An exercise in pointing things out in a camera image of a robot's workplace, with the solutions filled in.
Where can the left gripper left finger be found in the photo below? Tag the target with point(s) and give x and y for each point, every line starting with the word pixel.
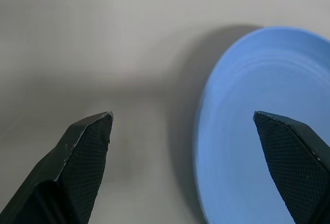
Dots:
pixel 64 172

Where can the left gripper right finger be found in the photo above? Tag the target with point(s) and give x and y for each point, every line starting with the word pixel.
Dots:
pixel 296 162

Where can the blue plate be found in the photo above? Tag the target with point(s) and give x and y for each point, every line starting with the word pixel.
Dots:
pixel 245 92

